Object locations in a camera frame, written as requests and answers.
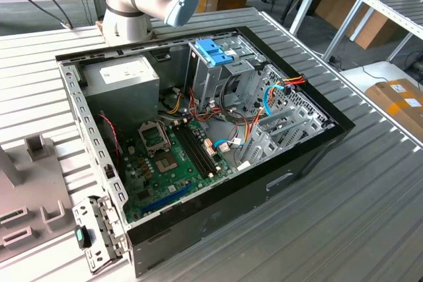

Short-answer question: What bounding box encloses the green motherboard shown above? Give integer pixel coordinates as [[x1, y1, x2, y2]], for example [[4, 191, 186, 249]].
[[120, 118, 232, 223]]

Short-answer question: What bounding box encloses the grey parts rack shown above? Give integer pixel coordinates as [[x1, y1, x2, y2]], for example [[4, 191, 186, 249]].
[[0, 133, 76, 258]]

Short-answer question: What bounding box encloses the blue data wire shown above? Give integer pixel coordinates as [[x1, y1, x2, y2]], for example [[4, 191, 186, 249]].
[[213, 139, 247, 155], [264, 83, 287, 116]]

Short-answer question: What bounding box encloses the mixed colour wire bundle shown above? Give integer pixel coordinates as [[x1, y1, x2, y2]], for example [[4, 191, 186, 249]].
[[188, 87, 265, 131]]

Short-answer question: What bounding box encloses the white side table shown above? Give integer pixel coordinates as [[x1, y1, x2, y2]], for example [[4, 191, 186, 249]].
[[340, 60, 423, 98]]

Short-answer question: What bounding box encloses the grey metal disk bay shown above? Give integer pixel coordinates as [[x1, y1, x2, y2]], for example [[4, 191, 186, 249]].
[[236, 63, 336, 172]]

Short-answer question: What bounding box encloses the grey power supply unit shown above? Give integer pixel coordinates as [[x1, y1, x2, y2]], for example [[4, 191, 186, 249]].
[[79, 54, 161, 137]]

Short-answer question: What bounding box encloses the black cable bundle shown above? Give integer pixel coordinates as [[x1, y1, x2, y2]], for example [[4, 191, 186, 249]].
[[219, 72, 257, 124]]

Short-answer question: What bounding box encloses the metal slot bracket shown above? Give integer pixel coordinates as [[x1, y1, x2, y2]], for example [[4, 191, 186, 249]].
[[71, 195, 130, 275]]

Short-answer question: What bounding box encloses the labelled cardboard box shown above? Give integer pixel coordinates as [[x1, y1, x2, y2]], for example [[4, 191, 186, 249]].
[[365, 79, 423, 134]]

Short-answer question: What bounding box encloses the black latch with teal tab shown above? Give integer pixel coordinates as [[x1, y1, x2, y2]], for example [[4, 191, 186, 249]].
[[74, 225, 93, 249]]

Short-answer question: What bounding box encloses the black RAM slot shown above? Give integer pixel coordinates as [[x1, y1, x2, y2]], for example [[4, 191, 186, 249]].
[[181, 123, 217, 175], [184, 122, 221, 173], [177, 124, 213, 177], [173, 125, 210, 179]]

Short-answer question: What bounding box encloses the red black twisted wire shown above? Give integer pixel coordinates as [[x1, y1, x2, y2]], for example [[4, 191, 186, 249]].
[[98, 113, 122, 167]]

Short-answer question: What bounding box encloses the metal socket cover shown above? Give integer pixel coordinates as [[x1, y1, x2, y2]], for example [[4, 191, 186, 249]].
[[137, 122, 171, 157]]

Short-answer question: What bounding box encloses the blue plastic drive latch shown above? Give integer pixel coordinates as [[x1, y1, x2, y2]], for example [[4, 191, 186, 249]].
[[194, 39, 235, 67]]

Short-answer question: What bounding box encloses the white frame metal shelf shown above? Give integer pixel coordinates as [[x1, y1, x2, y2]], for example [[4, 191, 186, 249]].
[[322, 0, 423, 61]]

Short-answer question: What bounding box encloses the large brown cardboard box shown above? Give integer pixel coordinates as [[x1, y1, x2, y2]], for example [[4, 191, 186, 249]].
[[313, 0, 403, 50]]

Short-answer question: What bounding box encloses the yellow orange wire bundle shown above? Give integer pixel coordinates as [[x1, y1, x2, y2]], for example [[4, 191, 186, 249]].
[[167, 92, 184, 114]]

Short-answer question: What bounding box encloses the red yellow black power wire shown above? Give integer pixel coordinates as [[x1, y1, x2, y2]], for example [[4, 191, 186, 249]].
[[244, 75, 308, 146]]

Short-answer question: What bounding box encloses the CPU socket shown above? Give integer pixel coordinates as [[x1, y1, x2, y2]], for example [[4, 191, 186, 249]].
[[155, 153, 181, 174]]

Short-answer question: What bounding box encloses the green RAM stick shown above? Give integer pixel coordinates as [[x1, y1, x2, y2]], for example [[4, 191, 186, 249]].
[[0, 209, 26, 225]]

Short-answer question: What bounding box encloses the grey metal drive cage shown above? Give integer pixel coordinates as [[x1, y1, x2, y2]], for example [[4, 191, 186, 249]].
[[184, 36, 267, 114]]

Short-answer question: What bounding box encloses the black open PC case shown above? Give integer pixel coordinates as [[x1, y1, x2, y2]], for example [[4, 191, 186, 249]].
[[54, 25, 357, 279]]

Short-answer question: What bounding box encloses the blue expansion slot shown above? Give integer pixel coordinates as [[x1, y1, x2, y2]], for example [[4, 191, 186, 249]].
[[141, 181, 194, 215]]

